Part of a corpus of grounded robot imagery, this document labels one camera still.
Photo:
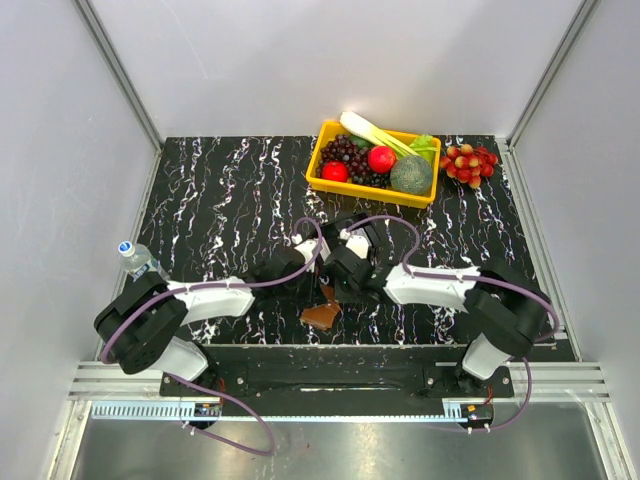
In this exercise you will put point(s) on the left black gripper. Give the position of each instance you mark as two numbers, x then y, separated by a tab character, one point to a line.
313	295

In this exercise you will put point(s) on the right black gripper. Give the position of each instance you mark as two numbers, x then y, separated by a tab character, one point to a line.
343	294

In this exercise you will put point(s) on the brown leather card holder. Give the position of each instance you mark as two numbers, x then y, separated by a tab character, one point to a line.
322	317

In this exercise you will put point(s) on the black card box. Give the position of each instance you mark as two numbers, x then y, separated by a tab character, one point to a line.
369	231

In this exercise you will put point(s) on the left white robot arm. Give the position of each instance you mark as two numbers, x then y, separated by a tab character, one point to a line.
139	327

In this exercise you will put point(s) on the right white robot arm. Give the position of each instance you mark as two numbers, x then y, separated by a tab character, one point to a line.
508	316

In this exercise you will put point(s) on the yellow plastic basket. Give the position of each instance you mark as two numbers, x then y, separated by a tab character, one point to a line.
328	131

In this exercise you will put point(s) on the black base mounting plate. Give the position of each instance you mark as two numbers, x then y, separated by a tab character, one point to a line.
430	371

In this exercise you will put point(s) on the red apple front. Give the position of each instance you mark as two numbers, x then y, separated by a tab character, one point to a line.
335	171

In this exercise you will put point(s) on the red apple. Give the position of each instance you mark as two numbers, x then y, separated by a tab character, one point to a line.
381	159
335	171

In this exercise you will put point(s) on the green netted melon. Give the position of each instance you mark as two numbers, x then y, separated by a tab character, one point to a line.
412	175

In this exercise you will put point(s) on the red apple back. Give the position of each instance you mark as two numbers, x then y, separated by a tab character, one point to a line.
381	159

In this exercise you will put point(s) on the dark purple grape bunch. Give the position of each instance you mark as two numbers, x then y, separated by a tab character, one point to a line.
356	160

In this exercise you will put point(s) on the green cucumber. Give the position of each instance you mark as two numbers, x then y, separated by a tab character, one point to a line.
360	142

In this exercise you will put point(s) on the white green leek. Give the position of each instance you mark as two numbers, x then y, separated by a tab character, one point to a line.
362	128

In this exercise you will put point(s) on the red cherry cluster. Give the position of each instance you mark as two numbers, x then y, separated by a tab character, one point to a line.
471	166

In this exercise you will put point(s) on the clear plastic water bottle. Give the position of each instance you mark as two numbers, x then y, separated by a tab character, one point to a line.
136	260

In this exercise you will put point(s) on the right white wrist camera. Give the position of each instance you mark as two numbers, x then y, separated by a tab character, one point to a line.
356	241

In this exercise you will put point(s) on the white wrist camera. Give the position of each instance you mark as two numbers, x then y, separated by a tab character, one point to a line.
311	252
356	241

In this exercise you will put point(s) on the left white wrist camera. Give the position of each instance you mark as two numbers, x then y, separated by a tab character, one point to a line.
311	252

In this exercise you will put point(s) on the aluminium frame rail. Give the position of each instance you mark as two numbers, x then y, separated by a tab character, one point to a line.
110	394

